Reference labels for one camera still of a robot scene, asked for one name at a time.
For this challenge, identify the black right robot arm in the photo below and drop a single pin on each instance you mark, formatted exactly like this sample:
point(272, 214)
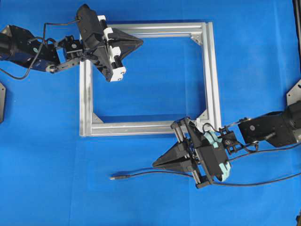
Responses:
point(281, 129)

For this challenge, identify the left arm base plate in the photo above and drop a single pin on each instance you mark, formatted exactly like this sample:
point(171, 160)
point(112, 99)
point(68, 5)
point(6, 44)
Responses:
point(2, 101)

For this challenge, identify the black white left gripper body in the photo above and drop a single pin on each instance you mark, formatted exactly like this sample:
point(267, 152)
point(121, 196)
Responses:
point(95, 40)

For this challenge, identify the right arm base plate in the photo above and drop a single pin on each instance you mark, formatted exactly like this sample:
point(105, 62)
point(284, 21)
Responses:
point(294, 94)

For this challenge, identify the aluminium extrusion frame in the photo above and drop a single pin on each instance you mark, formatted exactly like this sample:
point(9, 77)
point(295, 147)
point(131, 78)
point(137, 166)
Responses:
point(90, 125)

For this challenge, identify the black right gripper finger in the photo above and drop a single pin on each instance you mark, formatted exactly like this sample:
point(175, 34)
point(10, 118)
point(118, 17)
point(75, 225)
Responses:
point(173, 155)
point(180, 165)

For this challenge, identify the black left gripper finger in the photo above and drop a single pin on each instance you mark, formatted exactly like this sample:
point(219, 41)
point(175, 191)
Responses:
point(118, 37)
point(126, 47)

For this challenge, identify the black vertical post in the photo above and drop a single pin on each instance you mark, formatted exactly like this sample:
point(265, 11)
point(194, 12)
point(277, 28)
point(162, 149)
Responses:
point(297, 15)

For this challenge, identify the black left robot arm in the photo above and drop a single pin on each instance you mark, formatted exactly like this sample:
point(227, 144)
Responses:
point(19, 46)

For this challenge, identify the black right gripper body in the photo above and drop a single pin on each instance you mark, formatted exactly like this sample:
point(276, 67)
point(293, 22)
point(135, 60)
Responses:
point(206, 152)

